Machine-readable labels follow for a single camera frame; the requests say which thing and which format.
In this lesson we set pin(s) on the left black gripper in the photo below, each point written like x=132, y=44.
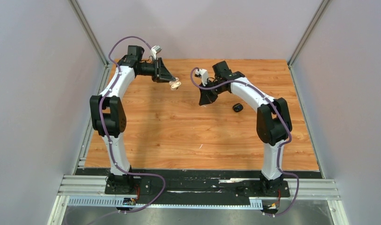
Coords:
x=161, y=74

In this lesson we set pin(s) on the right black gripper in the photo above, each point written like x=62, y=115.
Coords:
x=206, y=98

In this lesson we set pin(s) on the white earbud charging case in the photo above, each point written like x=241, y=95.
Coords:
x=175, y=85

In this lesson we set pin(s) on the black earbud charging case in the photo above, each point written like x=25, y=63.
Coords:
x=237, y=107

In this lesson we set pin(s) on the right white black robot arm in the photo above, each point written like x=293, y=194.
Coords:
x=273, y=122

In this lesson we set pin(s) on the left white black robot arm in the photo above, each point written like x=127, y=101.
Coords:
x=108, y=117

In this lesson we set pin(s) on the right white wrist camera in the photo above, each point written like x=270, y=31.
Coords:
x=203, y=75

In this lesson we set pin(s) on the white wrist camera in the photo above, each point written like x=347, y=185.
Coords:
x=154, y=51
x=203, y=75

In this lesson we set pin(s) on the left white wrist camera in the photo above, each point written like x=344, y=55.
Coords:
x=154, y=51

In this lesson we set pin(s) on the left aluminium corner post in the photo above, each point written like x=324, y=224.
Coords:
x=88, y=30

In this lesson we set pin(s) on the aluminium corner post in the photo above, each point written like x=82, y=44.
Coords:
x=309, y=29
x=88, y=30

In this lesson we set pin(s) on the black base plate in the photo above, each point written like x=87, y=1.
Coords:
x=150, y=183

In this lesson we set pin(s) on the aluminium frame rail front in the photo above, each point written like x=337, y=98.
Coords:
x=305, y=189

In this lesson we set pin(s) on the right aluminium corner post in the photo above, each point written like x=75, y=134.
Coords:
x=309, y=29

